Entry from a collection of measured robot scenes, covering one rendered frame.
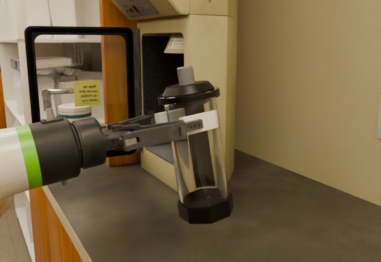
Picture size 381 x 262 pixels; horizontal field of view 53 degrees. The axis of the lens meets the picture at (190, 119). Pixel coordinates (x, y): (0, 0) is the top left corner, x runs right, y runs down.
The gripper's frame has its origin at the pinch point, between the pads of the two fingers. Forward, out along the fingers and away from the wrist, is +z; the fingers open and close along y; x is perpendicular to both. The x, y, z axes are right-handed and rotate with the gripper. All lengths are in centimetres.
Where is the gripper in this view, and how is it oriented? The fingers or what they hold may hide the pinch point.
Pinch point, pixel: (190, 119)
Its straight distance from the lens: 66.7
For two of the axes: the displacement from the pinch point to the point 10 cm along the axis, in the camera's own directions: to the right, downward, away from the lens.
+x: 1.4, 9.8, 1.7
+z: 8.6, -2.0, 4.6
